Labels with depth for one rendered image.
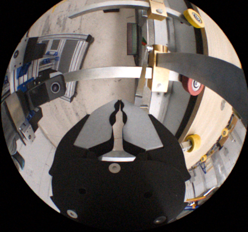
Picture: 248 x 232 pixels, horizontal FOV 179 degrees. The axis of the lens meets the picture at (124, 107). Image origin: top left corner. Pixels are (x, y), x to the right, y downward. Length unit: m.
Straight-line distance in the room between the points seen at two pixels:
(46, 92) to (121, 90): 1.05
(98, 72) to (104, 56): 0.88
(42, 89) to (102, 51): 0.99
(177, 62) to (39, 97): 0.26
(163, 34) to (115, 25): 0.76
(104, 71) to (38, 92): 0.17
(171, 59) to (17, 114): 0.30
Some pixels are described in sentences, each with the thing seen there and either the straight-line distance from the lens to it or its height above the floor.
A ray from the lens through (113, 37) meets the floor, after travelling 1.14.
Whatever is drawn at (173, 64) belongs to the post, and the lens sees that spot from 0.16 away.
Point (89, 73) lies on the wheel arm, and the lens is 0.25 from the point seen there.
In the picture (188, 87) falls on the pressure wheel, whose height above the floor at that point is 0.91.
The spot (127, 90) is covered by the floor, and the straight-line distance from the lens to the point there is 1.17.
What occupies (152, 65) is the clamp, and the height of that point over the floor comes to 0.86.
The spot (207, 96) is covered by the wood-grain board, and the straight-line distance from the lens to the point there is 0.37.
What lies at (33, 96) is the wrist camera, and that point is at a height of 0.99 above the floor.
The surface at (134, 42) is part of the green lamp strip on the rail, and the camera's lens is 0.40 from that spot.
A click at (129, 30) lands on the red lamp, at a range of 0.42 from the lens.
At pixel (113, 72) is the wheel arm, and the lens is 0.24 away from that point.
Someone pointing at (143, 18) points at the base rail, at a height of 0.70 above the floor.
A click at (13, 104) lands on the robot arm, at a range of 0.20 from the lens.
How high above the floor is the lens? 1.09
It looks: 59 degrees down
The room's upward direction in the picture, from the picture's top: 178 degrees clockwise
